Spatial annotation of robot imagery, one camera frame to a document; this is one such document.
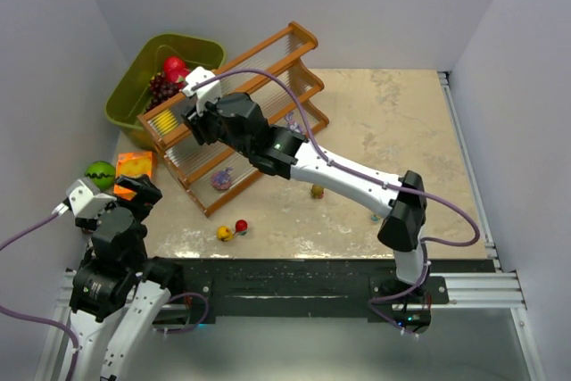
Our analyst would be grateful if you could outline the purple figure pink donut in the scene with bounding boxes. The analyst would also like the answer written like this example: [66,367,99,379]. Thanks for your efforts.
[210,167,233,191]

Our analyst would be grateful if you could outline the purple bunny pink base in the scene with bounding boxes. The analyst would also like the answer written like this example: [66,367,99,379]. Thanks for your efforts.
[284,112,304,134]

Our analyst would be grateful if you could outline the orange three-tier ribbed shelf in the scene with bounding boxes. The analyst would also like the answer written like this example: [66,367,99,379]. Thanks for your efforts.
[139,21,329,216]

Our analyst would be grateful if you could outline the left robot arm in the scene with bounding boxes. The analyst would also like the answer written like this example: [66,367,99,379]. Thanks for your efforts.
[63,174,184,380]

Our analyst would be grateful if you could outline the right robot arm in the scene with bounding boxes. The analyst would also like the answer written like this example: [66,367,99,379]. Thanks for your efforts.
[181,93,428,288]

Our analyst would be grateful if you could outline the orange snack box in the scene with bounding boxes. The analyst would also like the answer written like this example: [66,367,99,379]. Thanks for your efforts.
[115,151,157,180]

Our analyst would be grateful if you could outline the green watermelon ball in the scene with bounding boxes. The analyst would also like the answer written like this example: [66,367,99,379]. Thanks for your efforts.
[85,161,116,191]

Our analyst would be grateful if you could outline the yellow plastic lemon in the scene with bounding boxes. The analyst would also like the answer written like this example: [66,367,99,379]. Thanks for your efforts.
[153,110,178,135]

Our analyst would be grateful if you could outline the dark purple grape bunch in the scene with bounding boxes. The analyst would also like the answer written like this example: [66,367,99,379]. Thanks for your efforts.
[145,70,184,112]

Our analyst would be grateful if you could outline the red dragon fruit toy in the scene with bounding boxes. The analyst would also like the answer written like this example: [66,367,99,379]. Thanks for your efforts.
[162,56,190,89]

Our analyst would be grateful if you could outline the green plastic bin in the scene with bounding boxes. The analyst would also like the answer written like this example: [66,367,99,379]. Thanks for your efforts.
[104,33,226,151]

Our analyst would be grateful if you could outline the yellow duck toy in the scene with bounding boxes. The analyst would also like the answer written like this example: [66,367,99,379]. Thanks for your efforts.
[216,226,234,242]

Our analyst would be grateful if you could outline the red heart toy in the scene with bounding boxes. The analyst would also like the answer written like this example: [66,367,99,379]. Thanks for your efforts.
[235,219,248,236]

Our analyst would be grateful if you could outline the brown round toy figure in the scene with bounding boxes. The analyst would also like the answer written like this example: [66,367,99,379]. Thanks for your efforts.
[310,185,325,199]

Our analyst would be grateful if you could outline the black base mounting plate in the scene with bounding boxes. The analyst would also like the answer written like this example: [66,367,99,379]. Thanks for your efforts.
[102,258,497,324]

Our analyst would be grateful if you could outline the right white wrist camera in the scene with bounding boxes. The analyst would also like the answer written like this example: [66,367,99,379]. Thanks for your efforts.
[181,66,222,115]

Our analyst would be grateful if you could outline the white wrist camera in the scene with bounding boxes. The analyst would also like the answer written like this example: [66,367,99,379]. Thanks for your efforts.
[52,178,117,219]
[181,66,222,115]

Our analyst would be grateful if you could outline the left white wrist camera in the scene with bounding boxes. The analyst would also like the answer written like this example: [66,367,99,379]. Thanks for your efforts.
[52,178,117,219]

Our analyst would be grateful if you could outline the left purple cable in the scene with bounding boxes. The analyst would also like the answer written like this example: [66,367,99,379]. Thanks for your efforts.
[0,211,81,381]

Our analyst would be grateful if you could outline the aluminium frame rail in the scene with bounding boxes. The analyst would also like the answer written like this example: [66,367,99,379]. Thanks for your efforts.
[438,70,545,381]

